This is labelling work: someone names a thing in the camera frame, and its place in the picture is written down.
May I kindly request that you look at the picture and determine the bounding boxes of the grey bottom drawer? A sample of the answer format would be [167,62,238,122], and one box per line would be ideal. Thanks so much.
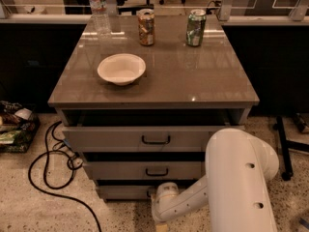
[96,186,155,200]

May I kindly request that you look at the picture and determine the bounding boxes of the grey drawer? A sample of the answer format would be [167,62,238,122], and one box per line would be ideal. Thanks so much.
[84,161,205,180]
[96,186,155,200]
[62,125,246,153]

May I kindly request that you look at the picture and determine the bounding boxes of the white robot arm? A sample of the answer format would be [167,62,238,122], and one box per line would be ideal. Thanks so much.
[152,129,279,232]

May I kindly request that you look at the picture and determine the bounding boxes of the grey middle drawer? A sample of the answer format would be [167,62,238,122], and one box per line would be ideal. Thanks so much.
[84,161,205,180]

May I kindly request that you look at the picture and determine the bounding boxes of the grey top drawer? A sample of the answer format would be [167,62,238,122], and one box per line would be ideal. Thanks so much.
[62,125,246,153]

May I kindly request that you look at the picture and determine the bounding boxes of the grey drawer cabinet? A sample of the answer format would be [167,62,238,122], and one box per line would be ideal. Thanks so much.
[48,15,259,189]

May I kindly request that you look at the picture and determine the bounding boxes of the black stand leg with caster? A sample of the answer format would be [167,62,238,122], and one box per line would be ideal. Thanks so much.
[273,116,309,181]

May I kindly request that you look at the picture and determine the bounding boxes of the white paper bowl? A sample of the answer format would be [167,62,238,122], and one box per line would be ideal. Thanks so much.
[98,53,146,86]

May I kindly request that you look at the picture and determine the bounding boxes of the box of snack bags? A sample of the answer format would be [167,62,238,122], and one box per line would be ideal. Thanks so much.
[0,101,41,153]

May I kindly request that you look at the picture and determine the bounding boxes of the green soda can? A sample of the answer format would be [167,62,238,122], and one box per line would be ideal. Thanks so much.
[186,9,206,46]

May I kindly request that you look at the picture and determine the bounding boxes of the clear plastic water bottle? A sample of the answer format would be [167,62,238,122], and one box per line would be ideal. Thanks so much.
[89,0,110,35]

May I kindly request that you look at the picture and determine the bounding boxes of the orange soda can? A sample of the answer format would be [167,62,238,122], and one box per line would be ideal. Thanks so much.
[138,9,155,46]

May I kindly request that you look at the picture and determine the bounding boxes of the black floor cable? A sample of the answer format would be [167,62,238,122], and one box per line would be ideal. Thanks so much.
[27,120,103,232]

